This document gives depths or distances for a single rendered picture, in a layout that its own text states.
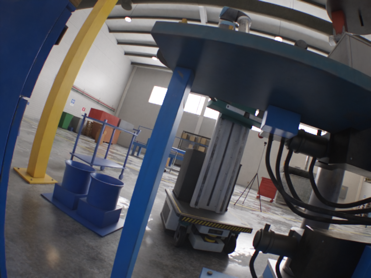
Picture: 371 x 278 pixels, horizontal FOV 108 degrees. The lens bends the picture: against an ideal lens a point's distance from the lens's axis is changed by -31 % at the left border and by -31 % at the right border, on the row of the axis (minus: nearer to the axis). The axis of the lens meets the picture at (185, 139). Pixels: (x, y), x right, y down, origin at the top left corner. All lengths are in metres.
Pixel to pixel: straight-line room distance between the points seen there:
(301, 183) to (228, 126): 7.48
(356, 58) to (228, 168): 1.58
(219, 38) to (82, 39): 1.95
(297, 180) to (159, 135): 8.63
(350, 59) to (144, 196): 0.71
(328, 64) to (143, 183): 0.61
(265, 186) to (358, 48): 7.85
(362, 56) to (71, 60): 2.22
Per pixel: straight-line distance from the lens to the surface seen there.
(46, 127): 2.16
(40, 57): 0.35
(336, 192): 1.48
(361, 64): 0.61
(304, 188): 9.20
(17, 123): 0.35
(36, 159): 2.22
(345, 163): 0.80
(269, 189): 8.25
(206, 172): 1.79
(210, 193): 1.89
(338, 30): 1.71
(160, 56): 0.77
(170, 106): 0.62
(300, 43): 0.54
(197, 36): 0.51
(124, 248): 0.70
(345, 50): 0.61
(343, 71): 0.54
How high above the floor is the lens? 0.73
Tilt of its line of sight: 5 degrees up
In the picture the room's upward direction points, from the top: 18 degrees clockwise
